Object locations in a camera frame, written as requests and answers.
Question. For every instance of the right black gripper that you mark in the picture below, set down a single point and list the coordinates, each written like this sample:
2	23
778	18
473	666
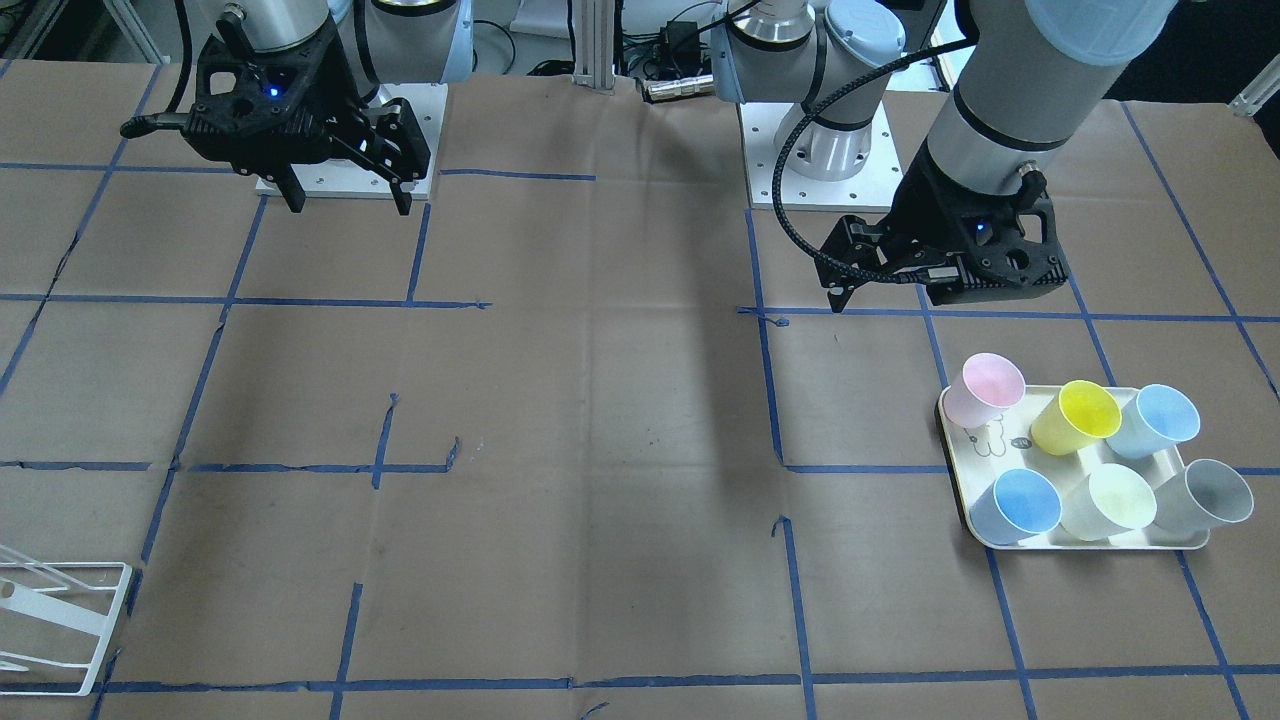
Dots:
338	108

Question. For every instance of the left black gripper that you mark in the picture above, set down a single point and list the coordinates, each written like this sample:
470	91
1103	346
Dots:
922	213

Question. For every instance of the pink plastic cup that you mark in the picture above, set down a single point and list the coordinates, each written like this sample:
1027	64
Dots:
983	388

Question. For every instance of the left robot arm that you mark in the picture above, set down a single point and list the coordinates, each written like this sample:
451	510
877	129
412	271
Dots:
1036	71

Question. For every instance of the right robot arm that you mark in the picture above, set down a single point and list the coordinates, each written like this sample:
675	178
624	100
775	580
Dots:
386	42

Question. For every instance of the yellow plastic cup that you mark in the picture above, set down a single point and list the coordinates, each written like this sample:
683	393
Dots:
1080	415

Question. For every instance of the light blue plastic cup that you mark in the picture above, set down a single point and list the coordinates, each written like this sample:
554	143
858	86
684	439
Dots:
1157	418

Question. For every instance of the cream plastic cup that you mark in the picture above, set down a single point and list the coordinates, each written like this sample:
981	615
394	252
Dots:
1112	500

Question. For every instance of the grey plastic cup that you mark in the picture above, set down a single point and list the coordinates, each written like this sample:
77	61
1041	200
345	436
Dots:
1206	494

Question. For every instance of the cream rabbit tray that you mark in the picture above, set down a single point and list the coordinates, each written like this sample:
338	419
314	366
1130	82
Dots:
977	456

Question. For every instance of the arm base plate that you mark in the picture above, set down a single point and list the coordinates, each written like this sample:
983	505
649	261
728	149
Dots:
342	179
855	172

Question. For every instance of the white wire cup rack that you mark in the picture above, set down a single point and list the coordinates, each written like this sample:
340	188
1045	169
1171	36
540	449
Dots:
59	619

